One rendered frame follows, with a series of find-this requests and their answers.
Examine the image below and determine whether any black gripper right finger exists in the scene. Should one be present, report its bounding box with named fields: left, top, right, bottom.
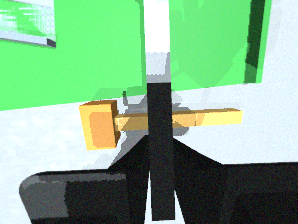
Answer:
left=173, top=138, right=298, bottom=224

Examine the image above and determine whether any orange wooden mallet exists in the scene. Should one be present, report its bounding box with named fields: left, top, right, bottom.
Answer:
left=79, top=100, right=243, bottom=150

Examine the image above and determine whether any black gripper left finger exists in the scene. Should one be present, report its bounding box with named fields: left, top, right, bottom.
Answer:
left=19, top=135, right=150, bottom=224

